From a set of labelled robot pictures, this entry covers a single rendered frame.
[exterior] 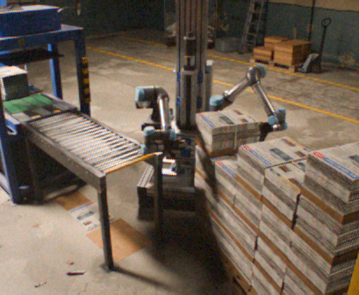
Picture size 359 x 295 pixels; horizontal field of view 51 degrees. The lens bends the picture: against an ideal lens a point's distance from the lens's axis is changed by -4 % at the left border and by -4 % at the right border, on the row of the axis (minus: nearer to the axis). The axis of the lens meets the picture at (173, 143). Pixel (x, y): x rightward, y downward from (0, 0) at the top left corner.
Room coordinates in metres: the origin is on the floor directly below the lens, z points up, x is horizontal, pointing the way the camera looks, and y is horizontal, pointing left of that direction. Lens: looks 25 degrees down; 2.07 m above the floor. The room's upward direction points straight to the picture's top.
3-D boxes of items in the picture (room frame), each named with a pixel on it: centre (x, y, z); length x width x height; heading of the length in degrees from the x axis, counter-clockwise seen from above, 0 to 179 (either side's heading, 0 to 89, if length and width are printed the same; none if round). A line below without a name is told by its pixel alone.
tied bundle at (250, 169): (2.09, -0.62, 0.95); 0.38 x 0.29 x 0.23; 113
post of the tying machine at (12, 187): (3.16, 1.54, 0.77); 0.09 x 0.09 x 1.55; 42
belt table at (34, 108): (3.67, 1.42, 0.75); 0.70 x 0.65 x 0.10; 42
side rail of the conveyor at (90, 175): (2.75, 0.92, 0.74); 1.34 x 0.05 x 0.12; 42
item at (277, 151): (2.09, -0.63, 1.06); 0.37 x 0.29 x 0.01; 113
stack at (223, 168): (2.22, -0.56, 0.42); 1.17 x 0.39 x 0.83; 23
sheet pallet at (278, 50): (8.87, -2.48, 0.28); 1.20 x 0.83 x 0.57; 42
